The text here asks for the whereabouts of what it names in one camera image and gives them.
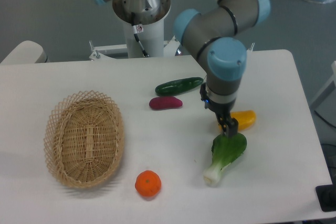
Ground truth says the dark green cucumber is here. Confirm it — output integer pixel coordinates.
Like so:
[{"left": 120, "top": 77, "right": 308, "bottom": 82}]
[{"left": 155, "top": 77, "right": 204, "bottom": 96}]

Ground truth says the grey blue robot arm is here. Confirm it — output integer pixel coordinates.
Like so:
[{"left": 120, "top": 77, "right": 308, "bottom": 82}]
[{"left": 94, "top": 0, "right": 270, "bottom": 137}]

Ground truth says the yellow mango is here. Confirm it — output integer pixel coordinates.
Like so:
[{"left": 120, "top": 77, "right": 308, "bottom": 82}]
[{"left": 230, "top": 110, "right": 257, "bottom": 132}]

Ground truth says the white furniture at right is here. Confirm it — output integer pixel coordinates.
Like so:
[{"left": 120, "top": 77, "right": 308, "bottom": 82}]
[{"left": 309, "top": 60, "right": 336, "bottom": 116}]

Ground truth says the purple sweet potato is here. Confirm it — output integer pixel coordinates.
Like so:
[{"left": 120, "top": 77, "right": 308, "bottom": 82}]
[{"left": 149, "top": 97, "right": 183, "bottom": 110}]

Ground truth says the black device at table edge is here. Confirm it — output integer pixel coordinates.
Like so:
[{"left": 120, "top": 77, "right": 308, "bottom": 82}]
[{"left": 316, "top": 185, "right": 335, "bottom": 212}]

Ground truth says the woven wicker basket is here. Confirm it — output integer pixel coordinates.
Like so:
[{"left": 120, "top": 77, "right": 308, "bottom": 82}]
[{"left": 44, "top": 90, "right": 124, "bottom": 188}]

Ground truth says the green bok choy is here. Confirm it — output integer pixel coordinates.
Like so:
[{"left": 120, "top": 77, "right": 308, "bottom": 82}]
[{"left": 203, "top": 133, "right": 247, "bottom": 187}]

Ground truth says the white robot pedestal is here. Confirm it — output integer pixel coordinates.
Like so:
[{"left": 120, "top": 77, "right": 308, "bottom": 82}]
[{"left": 89, "top": 0, "right": 180, "bottom": 60}]

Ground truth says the black cable on pedestal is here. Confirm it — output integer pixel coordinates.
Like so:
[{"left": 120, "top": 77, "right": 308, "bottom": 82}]
[{"left": 130, "top": 11, "right": 150, "bottom": 58}]

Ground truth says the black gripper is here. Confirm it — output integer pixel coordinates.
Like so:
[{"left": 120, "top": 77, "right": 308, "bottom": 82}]
[{"left": 200, "top": 83, "right": 238, "bottom": 138}]

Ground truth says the orange tangerine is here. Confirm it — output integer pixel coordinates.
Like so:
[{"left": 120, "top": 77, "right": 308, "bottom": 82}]
[{"left": 134, "top": 170, "right": 162, "bottom": 198}]

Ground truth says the white chair back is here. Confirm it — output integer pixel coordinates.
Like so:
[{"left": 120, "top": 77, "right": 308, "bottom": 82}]
[{"left": 1, "top": 40, "right": 49, "bottom": 65}]

